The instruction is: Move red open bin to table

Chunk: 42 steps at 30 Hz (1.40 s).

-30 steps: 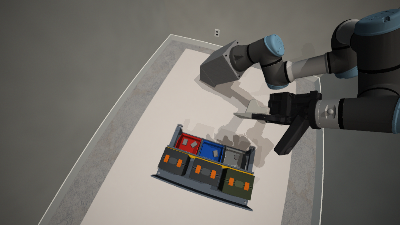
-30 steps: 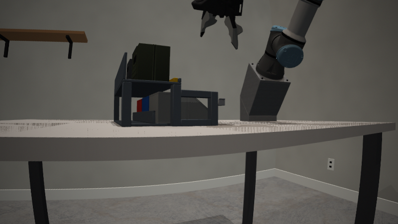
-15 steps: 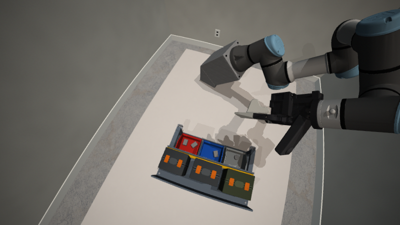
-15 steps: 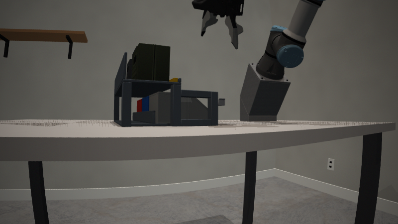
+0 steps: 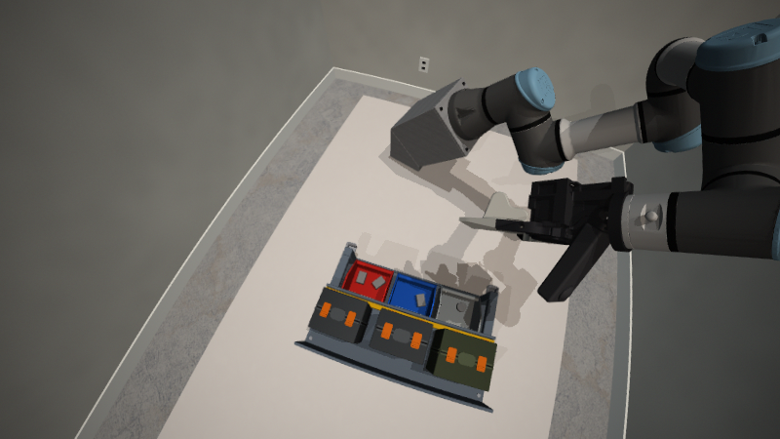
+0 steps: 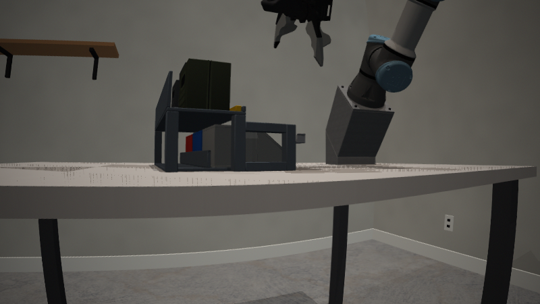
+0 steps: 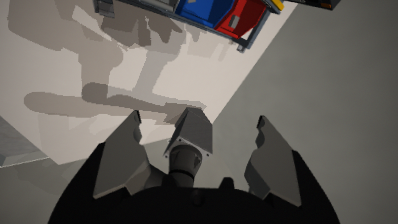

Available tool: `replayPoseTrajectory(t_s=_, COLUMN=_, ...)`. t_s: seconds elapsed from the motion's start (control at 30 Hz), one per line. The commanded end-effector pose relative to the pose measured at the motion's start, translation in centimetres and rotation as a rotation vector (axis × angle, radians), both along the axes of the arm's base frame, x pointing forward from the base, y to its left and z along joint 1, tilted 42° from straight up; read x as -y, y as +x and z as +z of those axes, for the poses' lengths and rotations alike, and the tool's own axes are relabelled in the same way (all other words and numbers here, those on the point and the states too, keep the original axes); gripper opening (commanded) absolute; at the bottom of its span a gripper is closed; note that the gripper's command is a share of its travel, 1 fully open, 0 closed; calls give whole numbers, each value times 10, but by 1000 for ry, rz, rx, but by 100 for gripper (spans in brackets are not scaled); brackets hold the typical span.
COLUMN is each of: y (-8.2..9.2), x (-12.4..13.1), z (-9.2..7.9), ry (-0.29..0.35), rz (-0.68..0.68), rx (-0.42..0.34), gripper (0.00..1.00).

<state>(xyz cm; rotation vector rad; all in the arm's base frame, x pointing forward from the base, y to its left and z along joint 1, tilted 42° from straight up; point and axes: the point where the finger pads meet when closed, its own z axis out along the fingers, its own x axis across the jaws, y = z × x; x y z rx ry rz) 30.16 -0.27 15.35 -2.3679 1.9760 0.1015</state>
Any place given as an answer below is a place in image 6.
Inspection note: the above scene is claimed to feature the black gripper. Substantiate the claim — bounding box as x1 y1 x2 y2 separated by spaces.
273 0 333 66

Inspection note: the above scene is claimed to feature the red bin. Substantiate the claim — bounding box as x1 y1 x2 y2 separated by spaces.
186 134 192 152

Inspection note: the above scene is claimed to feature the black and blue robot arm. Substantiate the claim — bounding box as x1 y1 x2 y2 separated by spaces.
261 0 444 109

